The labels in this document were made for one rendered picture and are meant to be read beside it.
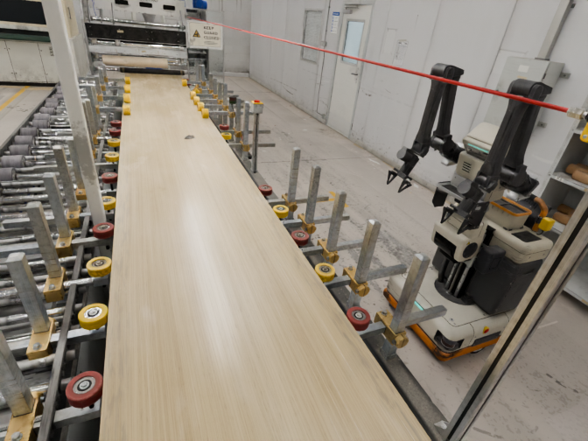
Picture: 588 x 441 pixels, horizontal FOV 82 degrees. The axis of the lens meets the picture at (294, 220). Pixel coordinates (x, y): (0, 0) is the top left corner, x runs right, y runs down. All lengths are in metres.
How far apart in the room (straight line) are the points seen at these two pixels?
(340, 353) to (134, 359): 0.57
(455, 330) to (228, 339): 1.52
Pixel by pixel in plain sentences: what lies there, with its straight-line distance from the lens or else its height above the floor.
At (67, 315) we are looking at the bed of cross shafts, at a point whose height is 0.84.
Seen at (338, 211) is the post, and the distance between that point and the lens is 1.47.
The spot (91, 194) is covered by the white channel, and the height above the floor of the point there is 1.01.
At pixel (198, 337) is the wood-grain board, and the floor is 0.90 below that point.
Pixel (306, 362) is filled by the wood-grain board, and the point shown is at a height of 0.90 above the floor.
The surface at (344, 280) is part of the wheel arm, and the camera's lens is 1.42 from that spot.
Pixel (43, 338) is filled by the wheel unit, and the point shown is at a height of 0.85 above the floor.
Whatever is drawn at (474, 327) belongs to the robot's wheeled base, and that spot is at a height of 0.27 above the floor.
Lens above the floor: 1.72
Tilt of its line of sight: 30 degrees down
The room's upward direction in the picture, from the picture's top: 7 degrees clockwise
